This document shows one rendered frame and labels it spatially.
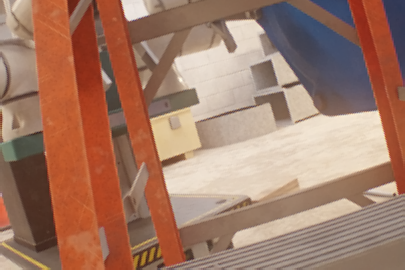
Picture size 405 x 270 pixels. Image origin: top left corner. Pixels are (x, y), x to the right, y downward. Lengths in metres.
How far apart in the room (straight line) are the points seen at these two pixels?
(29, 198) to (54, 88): 1.40
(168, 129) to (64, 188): 4.94
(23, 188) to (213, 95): 4.74
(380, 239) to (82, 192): 0.19
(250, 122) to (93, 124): 5.11
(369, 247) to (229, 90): 6.06
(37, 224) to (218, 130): 4.05
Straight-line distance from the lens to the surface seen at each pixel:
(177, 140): 5.27
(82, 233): 0.30
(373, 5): 0.68
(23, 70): 1.37
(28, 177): 1.71
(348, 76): 0.88
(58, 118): 0.32
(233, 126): 5.50
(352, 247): 0.31
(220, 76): 6.30
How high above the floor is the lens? 0.70
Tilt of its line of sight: 1 degrees down
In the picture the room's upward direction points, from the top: 16 degrees counter-clockwise
